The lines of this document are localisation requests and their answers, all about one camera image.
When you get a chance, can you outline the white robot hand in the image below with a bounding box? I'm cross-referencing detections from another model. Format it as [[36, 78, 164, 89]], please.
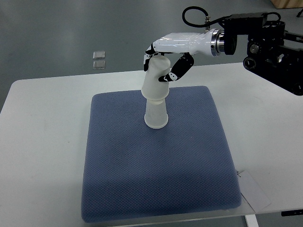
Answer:
[[143, 29, 222, 82]]

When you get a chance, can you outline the white paper cup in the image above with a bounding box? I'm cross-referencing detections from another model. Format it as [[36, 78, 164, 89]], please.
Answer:
[[141, 55, 170, 101], [144, 99, 168, 129]]

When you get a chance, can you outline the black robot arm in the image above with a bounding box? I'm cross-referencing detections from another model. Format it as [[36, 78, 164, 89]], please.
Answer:
[[143, 6, 303, 96]]

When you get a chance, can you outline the white paper cup on cushion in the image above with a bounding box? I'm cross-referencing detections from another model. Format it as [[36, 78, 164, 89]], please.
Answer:
[[144, 99, 168, 129]]

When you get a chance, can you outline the upper metal floor plate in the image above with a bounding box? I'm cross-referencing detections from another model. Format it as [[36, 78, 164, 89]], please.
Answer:
[[93, 51, 105, 60]]

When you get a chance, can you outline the blue grey fabric cushion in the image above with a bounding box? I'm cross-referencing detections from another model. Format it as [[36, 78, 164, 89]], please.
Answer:
[[81, 86, 241, 223]]

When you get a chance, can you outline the wooden box corner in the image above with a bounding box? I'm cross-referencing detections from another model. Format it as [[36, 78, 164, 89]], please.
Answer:
[[271, 0, 303, 9]]

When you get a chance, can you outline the black tripod foot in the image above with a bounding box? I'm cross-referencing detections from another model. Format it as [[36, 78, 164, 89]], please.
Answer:
[[296, 9, 303, 17]]

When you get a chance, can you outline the white paper tag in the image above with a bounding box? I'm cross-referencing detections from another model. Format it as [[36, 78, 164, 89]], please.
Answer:
[[237, 171, 271, 213]]

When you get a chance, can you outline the white table leg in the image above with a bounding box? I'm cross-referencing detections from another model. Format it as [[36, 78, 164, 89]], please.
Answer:
[[245, 215, 259, 227]]

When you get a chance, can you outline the black table bracket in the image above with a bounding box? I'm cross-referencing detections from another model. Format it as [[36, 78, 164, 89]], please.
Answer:
[[281, 209, 303, 217]]

